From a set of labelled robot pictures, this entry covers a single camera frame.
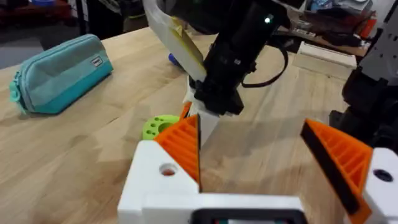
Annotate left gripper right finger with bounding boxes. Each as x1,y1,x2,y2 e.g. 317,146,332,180
300,118,398,224

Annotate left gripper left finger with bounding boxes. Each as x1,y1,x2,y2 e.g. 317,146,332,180
117,114,201,224

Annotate blue electric screwdriver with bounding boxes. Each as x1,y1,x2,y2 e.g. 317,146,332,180
167,52,182,67

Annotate heap of tools and cables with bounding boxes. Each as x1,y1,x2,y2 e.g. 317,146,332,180
278,0,377,57

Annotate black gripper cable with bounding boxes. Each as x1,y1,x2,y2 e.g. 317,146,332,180
240,39,289,89

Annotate teal zip bag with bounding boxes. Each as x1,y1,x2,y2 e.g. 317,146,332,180
8,33,114,115

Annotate flat white box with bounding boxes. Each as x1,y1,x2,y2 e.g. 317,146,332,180
291,41,358,79

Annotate green disc with holes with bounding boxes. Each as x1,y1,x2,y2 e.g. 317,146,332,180
142,114,181,141

